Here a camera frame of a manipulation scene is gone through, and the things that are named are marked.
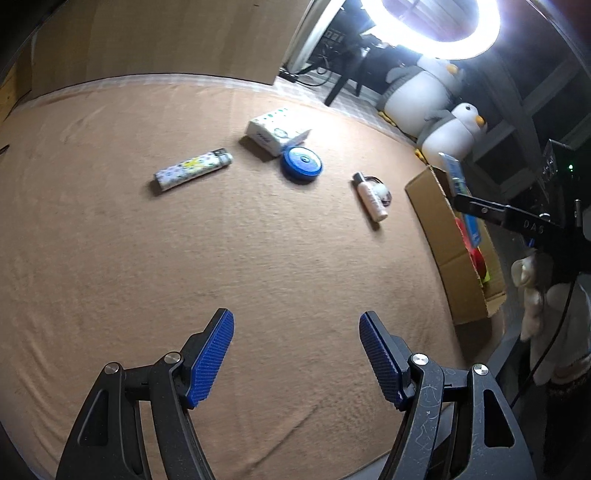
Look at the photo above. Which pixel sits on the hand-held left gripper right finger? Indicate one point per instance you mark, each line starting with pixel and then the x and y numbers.
pixel 381 360

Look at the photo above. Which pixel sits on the small white case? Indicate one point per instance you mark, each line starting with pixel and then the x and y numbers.
pixel 381 190

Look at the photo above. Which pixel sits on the light wooden panel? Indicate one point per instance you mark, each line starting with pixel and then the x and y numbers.
pixel 161 41

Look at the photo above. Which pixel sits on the person's right hand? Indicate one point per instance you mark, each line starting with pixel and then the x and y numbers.
pixel 535 295

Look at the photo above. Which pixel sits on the black tripod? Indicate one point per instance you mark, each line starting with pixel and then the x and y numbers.
pixel 339 87

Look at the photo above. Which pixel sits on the patterned white tube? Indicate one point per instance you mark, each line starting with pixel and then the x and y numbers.
pixel 189 170

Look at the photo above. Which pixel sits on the cardboard box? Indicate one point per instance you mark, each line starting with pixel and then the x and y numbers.
pixel 443 230

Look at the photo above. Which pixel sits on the black power strip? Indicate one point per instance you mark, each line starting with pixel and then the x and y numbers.
pixel 286 74

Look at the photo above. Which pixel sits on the small penguin plush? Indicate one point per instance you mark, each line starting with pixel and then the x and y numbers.
pixel 448 138

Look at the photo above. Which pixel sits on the red fabric pouch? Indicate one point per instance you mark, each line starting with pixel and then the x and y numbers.
pixel 478 261

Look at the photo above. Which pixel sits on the green tube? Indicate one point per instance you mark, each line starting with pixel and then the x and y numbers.
pixel 486 274

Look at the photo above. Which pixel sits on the white dotted tissue pack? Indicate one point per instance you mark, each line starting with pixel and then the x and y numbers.
pixel 272 131

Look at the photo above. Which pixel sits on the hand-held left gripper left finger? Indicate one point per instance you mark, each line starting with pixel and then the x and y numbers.
pixel 212 360

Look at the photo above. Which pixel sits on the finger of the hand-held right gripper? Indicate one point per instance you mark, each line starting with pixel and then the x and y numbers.
pixel 480 207

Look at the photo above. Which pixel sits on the blue tissue pack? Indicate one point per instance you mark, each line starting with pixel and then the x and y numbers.
pixel 459 184

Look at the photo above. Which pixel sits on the blue round tin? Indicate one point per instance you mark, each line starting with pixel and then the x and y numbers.
pixel 300 161

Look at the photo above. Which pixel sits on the small white bottle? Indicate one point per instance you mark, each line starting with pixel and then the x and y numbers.
pixel 371 201

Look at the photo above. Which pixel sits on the large penguin plush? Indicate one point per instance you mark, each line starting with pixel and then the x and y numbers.
pixel 415 97

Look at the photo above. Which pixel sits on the pine plank board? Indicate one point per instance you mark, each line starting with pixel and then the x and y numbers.
pixel 11 92

